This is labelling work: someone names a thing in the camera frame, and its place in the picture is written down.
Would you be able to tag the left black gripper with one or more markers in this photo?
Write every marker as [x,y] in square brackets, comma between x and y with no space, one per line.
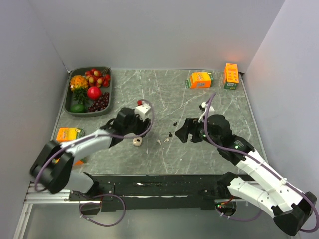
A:
[144,126]

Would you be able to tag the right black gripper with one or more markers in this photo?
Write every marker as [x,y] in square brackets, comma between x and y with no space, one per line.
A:
[191,126]

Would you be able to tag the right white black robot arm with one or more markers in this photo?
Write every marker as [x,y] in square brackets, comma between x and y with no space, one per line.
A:
[288,206]

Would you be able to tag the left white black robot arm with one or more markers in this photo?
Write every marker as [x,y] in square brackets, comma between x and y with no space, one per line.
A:
[53,167]

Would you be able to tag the beige earbud charging case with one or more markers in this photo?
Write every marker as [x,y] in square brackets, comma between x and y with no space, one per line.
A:
[137,142]

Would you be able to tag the dark purple grape bunch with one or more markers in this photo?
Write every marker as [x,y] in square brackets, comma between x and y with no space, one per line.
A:
[100,103]

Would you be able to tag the red toy apple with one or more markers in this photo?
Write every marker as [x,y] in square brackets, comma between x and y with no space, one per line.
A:
[94,93]

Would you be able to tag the green toy avocado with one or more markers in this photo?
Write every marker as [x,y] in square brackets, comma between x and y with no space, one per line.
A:
[77,108]

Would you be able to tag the orange box top centre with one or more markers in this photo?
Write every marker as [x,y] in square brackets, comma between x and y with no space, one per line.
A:
[200,80]

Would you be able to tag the orange box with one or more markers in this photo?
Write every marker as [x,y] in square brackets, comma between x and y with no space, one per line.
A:
[69,134]
[80,162]
[200,80]

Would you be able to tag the red yellow cherry bunch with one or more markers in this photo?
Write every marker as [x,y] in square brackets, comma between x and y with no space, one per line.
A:
[98,78]

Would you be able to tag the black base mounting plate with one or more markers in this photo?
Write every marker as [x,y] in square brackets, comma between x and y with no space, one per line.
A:
[138,192]

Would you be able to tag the orange box lower left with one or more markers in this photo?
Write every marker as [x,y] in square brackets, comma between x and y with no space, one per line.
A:
[80,162]

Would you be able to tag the orange yellow toy pineapple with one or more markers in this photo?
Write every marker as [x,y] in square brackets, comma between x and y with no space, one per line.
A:
[79,86]

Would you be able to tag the orange box upper left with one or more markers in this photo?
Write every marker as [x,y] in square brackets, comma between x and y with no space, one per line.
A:
[69,134]

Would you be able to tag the dark green fruit tray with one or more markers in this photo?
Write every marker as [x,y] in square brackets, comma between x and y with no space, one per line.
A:
[69,101]

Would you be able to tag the orange green carton upright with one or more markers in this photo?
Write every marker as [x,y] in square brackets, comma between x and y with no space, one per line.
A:
[231,76]

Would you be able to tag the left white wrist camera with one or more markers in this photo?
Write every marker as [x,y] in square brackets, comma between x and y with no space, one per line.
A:
[142,111]

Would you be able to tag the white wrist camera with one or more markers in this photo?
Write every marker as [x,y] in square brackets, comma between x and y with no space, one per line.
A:
[142,111]
[205,108]

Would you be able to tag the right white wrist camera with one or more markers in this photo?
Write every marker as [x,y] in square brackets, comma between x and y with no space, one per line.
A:
[205,108]

